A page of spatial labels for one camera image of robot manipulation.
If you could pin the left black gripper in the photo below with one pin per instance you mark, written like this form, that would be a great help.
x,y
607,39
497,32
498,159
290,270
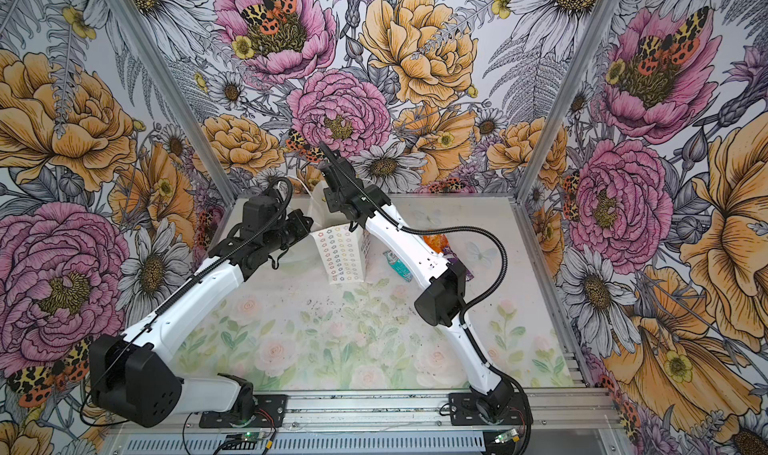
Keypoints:
x,y
298,218

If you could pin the orange snack packet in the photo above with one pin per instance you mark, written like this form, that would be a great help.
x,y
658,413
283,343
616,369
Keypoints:
x,y
438,243

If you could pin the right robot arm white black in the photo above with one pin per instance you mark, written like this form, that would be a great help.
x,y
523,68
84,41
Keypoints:
x,y
442,303

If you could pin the teal snack packet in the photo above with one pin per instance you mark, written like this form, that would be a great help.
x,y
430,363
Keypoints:
x,y
398,266

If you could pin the right aluminium corner post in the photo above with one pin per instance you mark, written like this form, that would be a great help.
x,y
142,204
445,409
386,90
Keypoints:
x,y
584,52

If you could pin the white vented cable duct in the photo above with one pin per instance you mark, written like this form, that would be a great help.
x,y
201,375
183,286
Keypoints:
x,y
459,442

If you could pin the aluminium mounting rail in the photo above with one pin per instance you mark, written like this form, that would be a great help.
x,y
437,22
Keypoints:
x,y
576,408

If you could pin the white paper bag with dots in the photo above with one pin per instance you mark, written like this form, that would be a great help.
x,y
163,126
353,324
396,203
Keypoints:
x,y
343,250

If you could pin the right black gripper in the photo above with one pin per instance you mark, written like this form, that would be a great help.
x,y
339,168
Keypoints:
x,y
332,199

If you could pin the left aluminium corner post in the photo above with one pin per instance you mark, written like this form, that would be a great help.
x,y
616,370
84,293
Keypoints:
x,y
139,36

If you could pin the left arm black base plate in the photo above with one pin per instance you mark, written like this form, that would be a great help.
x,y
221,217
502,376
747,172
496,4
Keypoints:
x,y
261,411

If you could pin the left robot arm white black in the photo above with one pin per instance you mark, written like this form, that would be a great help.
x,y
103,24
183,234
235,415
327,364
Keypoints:
x,y
130,373

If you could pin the purple snack packet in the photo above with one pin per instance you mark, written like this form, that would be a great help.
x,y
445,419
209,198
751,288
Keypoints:
x,y
469,274

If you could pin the aluminium corner post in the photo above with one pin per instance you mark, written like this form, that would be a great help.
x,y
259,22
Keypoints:
x,y
139,36
584,52

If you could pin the right green circuit board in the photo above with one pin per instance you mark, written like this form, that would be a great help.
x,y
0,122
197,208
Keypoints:
x,y
511,436

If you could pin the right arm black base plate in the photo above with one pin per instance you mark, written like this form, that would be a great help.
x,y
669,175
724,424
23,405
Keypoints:
x,y
472,409

